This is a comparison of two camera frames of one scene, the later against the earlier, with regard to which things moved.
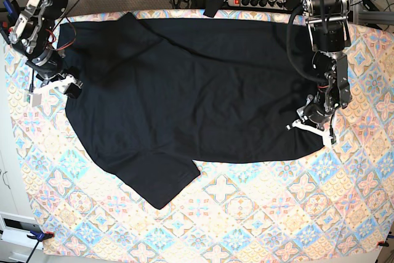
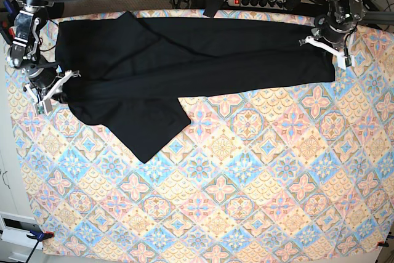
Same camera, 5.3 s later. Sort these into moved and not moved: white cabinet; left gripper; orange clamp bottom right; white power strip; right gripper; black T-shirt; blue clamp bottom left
Moved: left gripper; black T-shirt; right gripper
Not moved: white cabinet; blue clamp bottom left; white power strip; orange clamp bottom right
